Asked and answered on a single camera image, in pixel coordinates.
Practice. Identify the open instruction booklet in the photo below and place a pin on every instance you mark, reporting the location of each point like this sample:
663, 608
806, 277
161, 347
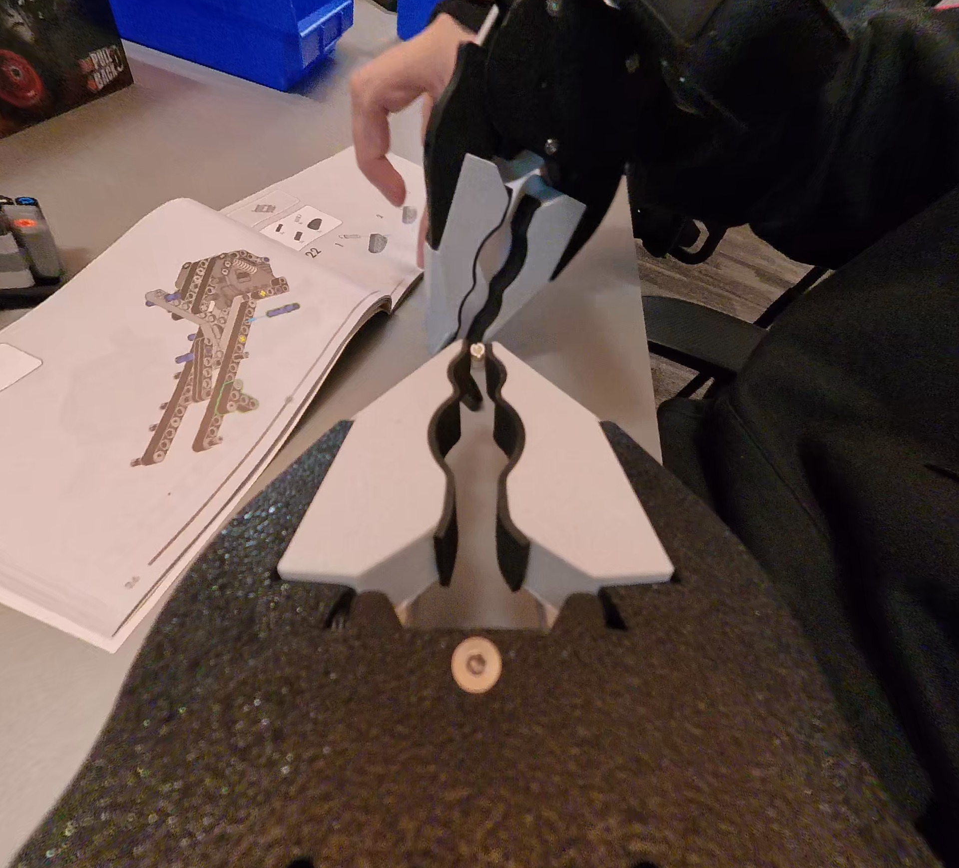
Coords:
97, 471

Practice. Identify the person's right hand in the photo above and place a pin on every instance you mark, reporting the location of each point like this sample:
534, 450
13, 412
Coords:
397, 81

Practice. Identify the grey desk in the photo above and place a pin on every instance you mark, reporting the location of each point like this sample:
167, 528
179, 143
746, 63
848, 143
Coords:
225, 134

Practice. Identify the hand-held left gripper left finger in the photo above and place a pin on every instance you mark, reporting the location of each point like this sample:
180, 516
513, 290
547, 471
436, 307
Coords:
359, 508

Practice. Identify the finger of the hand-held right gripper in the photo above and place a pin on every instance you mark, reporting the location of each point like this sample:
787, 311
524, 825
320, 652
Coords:
551, 231
457, 246

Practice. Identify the black office chair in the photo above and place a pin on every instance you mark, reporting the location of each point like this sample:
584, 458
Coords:
704, 336

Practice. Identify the black toy truck box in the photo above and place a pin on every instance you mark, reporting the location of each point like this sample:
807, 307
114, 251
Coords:
52, 6

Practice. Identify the person's black clothing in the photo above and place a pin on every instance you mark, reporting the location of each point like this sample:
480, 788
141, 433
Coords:
861, 433

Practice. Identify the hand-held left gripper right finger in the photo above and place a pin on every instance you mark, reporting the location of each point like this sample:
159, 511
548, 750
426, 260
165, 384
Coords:
592, 508

